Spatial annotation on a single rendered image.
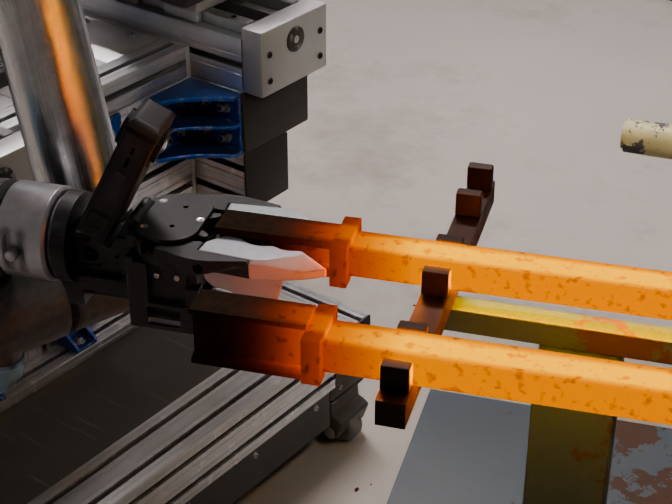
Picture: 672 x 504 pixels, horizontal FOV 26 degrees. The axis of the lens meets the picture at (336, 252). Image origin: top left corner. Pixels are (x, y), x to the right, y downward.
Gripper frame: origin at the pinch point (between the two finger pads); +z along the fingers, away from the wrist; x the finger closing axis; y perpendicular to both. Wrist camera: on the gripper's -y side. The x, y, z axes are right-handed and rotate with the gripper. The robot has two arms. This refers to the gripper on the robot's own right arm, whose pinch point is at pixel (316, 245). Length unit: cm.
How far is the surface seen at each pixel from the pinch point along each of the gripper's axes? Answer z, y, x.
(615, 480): 23.3, 26.4, -11.4
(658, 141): 22, 30, -85
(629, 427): 23.8, 26.4, -19.1
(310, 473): -25, 93, -83
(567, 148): 0, 93, -206
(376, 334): 7.3, -0.8, 11.4
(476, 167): 9.3, -0.6, -14.2
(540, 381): 18.4, -0.5, 13.3
